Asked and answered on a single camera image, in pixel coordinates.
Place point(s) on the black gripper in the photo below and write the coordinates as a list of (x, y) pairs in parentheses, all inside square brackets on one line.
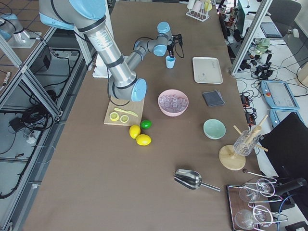
[(170, 48)]

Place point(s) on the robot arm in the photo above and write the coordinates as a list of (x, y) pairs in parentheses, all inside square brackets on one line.
[(88, 16), (14, 33)]

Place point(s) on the light blue cup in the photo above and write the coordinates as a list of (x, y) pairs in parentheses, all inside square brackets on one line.
[(170, 61)]

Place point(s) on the pink bowl of ice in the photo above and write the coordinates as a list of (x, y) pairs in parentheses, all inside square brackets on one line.
[(173, 102)]

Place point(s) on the wooden cup tree stand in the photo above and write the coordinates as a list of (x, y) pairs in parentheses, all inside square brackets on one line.
[(230, 159)]

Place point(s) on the metal ice scoop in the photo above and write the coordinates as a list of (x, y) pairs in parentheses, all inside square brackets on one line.
[(192, 180)]

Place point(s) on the cream rabbit tray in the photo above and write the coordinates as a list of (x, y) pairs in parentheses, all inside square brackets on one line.
[(206, 70)]

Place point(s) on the grey folded cloth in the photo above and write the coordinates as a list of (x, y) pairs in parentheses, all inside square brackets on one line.
[(213, 98)]

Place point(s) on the yellow plastic knife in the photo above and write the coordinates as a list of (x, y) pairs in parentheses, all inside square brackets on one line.
[(125, 111)]

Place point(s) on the wooden cutting board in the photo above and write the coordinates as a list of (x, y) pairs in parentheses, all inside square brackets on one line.
[(136, 107)]

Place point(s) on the green lime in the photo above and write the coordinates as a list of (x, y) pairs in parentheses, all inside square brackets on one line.
[(145, 124)]

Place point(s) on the lemon slice inner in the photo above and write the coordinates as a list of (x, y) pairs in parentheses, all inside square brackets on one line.
[(124, 118)]

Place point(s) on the lemon slice near edge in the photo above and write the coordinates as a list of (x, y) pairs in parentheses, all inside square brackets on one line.
[(114, 116)]

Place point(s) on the yellow lemon upper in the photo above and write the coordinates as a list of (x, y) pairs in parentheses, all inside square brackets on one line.
[(134, 131)]

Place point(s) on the yellow lemon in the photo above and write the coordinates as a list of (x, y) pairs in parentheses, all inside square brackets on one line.
[(134, 131), (143, 140)]

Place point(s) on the mint green bowl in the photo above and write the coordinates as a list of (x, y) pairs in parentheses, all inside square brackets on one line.
[(214, 129)]

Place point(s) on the yellow lemon lower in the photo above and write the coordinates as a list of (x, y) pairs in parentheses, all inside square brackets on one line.
[(143, 140)]

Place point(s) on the clear textured glass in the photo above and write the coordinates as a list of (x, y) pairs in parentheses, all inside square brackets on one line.
[(244, 145)]

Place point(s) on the blue teach pendant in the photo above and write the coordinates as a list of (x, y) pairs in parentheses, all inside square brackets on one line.
[(281, 100)]

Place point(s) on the bar spoon dark tip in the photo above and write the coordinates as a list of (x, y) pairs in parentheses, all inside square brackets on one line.
[(244, 170)]

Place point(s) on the wine glass upper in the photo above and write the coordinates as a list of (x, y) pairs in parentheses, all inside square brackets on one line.
[(252, 191)]

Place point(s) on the wine glass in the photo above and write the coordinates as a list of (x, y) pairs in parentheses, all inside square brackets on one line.
[(252, 191), (257, 219)]

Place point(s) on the black framed glass tray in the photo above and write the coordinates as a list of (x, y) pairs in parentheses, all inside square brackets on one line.
[(238, 198)]

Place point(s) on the wine glass lower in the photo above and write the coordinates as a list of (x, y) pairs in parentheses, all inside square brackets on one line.
[(257, 219)]

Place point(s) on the white wire cup rack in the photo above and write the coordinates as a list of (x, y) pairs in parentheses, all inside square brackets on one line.
[(199, 9)]

